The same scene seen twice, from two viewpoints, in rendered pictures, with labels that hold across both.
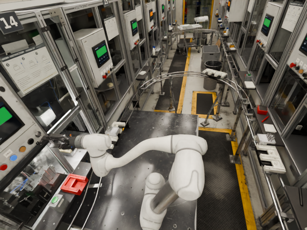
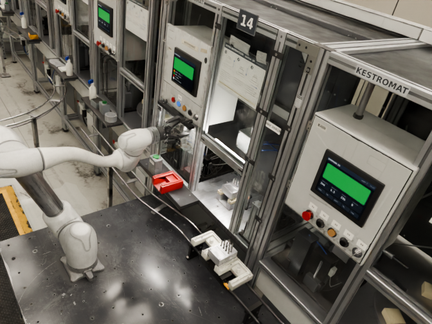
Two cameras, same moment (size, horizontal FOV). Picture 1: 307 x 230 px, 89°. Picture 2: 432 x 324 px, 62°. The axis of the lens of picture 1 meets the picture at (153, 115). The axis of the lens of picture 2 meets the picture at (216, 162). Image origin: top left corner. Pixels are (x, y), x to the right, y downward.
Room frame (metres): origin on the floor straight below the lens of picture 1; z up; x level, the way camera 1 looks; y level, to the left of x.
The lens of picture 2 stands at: (1.77, -0.78, 2.34)
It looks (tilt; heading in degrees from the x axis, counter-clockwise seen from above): 33 degrees down; 119
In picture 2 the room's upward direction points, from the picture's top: 11 degrees clockwise
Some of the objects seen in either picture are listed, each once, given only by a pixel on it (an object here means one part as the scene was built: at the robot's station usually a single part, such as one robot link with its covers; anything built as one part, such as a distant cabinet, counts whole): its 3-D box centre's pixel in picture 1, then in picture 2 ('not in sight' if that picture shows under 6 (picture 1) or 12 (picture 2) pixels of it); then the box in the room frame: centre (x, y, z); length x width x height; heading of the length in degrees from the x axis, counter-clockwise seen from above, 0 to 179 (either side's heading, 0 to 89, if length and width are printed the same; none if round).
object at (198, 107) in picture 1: (204, 103); not in sight; (2.72, -1.15, 0.01); 1.00 x 0.55 x 0.01; 163
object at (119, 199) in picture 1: (147, 155); (146, 303); (1.04, 0.12, 0.66); 1.50 x 1.06 x 0.04; 163
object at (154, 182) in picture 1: (155, 185); (80, 242); (0.61, 0.05, 0.85); 0.18 x 0.16 x 0.22; 167
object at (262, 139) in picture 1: (266, 138); not in sight; (0.89, -1.00, 0.92); 0.13 x 0.10 x 0.09; 73
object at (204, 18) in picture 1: (200, 29); not in sight; (7.24, -2.40, 0.48); 0.84 x 0.58 x 0.97; 171
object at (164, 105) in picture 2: (22, 163); (175, 112); (0.58, 0.78, 1.37); 0.36 x 0.04 x 0.04; 163
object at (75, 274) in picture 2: not in sight; (83, 263); (0.64, 0.04, 0.71); 0.22 x 0.18 x 0.06; 163
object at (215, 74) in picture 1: (214, 74); not in sight; (2.40, -1.10, 0.84); 0.37 x 0.14 x 0.10; 41
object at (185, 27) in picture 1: (189, 38); not in sight; (6.14, -1.64, 0.48); 0.88 x 0.56 x 0.96; 91
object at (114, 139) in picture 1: (113, 135); (220, 261); (1.23, 0.47, 0.84); 0.36 x 0.14 x 0.10; 163
